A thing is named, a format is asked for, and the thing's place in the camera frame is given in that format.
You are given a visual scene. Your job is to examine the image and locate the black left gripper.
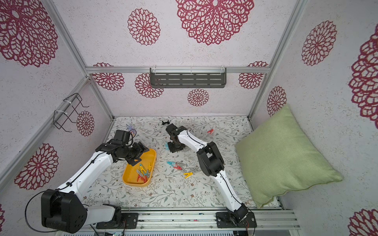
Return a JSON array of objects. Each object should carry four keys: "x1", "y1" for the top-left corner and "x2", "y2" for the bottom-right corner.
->
[{"x1": 122, "y1": 141, "x2": 150, "y2": 166}]

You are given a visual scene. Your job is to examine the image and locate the yellow storage box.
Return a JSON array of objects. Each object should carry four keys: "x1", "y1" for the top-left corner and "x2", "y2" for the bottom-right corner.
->
[{"x1": 122, "y1": 149, "x2": 157, "y2": 187}]

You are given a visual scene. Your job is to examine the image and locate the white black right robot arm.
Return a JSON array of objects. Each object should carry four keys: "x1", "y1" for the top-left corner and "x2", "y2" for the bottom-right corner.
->
[{"x1": 166, "y1": 124, "x2": 249, "y2": 226}]

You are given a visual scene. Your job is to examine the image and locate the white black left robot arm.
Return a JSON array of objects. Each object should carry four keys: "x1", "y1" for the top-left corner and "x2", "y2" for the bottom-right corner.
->
[{"x1": 41, "y1": 141, "x2": 149, "y2": 234}]

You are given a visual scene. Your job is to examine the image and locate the teal clothespin in pile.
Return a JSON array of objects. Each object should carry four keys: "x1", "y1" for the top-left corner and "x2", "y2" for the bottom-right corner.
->
[{"x1": 167, "y1": 161, "x2": 176, "y2": 167}]

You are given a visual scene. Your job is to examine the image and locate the grey clothespin in pile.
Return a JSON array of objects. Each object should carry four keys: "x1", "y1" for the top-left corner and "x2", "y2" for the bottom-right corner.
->
[{"x1": 184, "y1": 167, "x2": 201, "y2": 174}]

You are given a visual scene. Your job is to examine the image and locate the green pillow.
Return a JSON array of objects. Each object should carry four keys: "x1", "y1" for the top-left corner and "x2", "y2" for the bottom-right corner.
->
[{"x1": 235, "y1": 105, "x2": 343, "y2": 208}]

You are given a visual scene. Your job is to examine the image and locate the black wire wall rack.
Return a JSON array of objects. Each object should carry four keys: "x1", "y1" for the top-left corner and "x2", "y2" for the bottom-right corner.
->
[{"x1": 52, "y1": 93, "x2": 89, "y2": 133}]

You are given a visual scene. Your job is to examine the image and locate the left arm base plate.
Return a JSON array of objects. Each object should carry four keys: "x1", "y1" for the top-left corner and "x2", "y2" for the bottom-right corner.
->
[{"x1": 95, "y1": 213, "x2": 139, "y2": 230}]

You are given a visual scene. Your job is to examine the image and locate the grey wall shelf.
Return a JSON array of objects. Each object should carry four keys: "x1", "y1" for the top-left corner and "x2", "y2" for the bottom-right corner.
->
[{"x1": 149, "y1": 67, "x2": 227, "y2": 89}]

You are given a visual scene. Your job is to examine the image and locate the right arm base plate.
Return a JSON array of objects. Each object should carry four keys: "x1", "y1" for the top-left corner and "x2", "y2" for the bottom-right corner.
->
[{"x1": 216, "y1": 212, "x2": 257, "y2": 229}]

